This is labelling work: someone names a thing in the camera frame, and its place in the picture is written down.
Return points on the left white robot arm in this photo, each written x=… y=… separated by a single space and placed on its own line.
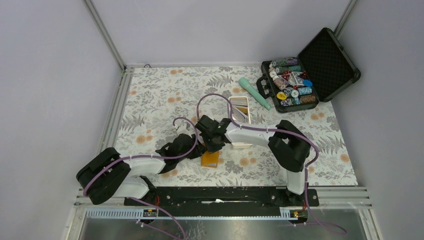
x=110 y=175

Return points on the mint green handle tool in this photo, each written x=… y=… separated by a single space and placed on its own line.
x=245 y=84

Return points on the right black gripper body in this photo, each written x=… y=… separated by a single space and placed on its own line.
x=211 y=146

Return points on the grey card in tray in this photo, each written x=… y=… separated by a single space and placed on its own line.
x=239 y=115

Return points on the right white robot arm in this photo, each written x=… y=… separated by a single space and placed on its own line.
x=288 y=145

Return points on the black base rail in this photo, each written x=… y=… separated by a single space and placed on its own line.
x=252 y=201

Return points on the orange leather card holder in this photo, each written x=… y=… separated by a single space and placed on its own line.
x=210 y=160

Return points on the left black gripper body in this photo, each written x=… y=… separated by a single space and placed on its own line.
x=195 y=153

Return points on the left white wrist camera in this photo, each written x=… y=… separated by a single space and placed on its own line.
x=183 y=131

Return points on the black poker chip case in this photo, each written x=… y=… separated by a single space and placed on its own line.
x=317 y=74

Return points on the floral table mat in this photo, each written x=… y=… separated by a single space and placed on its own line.
x=159 y=99

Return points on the white plastic tray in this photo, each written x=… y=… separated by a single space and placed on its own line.
x=245 y=110

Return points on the cards stack in tray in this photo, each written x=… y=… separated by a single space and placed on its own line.
x=239 y=102

